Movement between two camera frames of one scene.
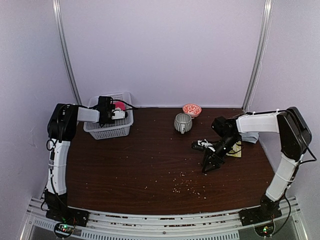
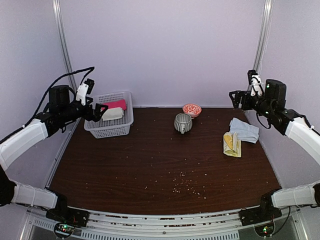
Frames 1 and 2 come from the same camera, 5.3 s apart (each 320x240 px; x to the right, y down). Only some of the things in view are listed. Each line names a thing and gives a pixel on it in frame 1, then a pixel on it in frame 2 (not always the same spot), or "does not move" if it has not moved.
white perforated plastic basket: (120, 129) does not move
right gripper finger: (207, 156) → (235, 96)
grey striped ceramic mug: (183, 122) does not move
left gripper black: (109, 122) → (96, 116)
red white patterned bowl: (193, 109) does not move
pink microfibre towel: (119, 105) does not move
